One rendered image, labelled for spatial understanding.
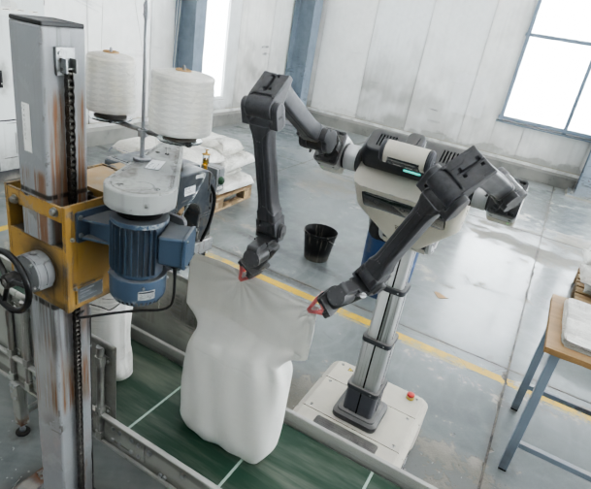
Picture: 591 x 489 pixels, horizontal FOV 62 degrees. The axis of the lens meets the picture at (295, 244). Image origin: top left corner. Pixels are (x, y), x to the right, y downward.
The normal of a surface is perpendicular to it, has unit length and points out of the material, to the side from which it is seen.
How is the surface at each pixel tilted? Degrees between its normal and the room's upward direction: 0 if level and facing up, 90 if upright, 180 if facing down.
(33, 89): 90
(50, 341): 90
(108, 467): 0
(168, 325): 90
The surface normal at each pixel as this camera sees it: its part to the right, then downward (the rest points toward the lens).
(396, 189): -0.19, -0.50
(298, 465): 0.16, -0.90
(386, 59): -0.48, 0.30
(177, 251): -0.09, 0.40
